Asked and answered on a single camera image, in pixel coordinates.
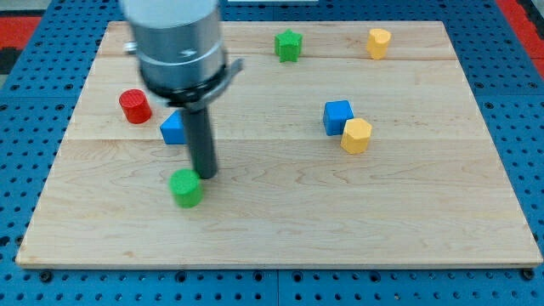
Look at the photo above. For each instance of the wooden board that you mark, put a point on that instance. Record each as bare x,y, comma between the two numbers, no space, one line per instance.
430,191

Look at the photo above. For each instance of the green cylinder block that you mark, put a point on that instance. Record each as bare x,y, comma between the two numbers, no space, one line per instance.
185,188

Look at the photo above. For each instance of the yellow hexagon block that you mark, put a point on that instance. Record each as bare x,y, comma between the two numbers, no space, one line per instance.
356,136

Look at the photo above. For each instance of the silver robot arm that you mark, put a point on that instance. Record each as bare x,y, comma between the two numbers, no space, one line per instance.
180,48

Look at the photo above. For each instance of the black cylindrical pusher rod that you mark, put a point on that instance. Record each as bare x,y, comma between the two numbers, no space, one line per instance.
199,138

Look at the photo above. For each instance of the yellow heart block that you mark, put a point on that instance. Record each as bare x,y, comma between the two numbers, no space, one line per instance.
378,42

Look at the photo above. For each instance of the blue cube block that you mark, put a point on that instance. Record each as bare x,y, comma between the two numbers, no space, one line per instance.
335,115

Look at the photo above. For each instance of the blue triangular block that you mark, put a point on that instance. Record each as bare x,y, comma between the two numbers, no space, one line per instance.
172,130

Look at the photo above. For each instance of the red cylinder block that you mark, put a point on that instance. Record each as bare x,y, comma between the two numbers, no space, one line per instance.
135,106

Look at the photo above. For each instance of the green star block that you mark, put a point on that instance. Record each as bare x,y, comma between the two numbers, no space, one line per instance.
288,45

